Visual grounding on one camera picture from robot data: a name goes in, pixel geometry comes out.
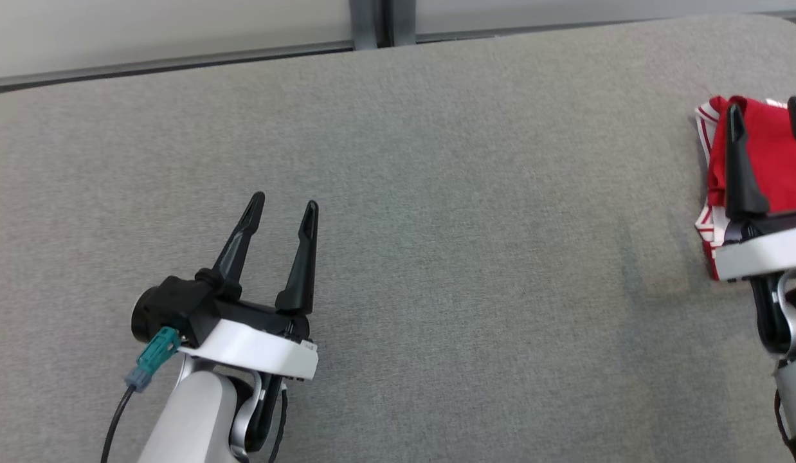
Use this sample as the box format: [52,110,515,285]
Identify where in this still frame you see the grey wall base rail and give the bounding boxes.
[414,10,796,44]
[0,42,355,96]

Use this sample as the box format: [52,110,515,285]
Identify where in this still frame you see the red shorts with white trim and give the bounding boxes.
[694,95,796,282]

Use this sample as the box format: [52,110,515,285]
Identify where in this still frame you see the grey double partition post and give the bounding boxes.
[348,0,417,51]

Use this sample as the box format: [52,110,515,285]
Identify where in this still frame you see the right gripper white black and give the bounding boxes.
[713,96,796,282]

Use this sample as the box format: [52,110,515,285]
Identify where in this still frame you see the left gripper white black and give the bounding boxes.
[179,191,320,381]

